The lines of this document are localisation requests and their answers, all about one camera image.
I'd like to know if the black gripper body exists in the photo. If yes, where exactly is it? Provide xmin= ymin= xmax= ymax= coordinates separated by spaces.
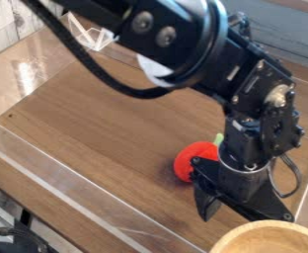
xmin=188 ymin=156 xmax=295 ymax=222

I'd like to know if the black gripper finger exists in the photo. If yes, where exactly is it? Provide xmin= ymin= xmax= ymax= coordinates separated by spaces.
xmin=193 ymin=186 xmax=222 ymax=221

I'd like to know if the red plush strawberry toy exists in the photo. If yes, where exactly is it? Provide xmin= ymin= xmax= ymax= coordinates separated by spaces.
xmin=172 ymin=133 xmax=224 ymax=183

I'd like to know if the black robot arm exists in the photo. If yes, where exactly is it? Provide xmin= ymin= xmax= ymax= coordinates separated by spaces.
xmin=22 ymin=0 xmax=304 ymax=221

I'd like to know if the wooden bowl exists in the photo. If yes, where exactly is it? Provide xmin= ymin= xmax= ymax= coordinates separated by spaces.
xmin=209 ymin=220 xmax=308 ymax=253

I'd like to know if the clear acrylic table barrier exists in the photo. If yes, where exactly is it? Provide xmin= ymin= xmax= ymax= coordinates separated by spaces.
xmin=0 ymin=12 xmax=308 ymax=253

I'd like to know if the black metal table bracket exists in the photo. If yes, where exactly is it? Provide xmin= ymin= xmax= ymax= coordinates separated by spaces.
xmin=0 ymin=210 xmax=59 ymax=253

